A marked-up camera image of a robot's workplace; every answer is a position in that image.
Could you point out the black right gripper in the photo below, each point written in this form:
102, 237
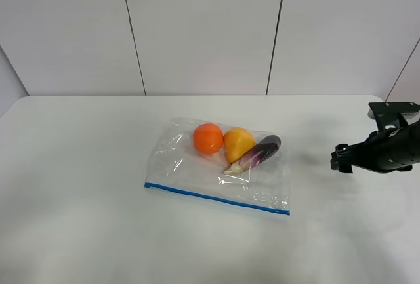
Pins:
394, 150

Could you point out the clear zip bag blue seal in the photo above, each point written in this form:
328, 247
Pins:
176, 166

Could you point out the purple eggplant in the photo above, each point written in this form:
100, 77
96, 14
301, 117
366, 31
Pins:
259, 153

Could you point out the yellow pear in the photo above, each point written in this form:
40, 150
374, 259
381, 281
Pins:
237, 141

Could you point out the orange fruit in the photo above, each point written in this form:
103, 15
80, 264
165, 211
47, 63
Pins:
208, 138

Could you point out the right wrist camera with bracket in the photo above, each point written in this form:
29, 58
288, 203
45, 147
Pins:
394, 114

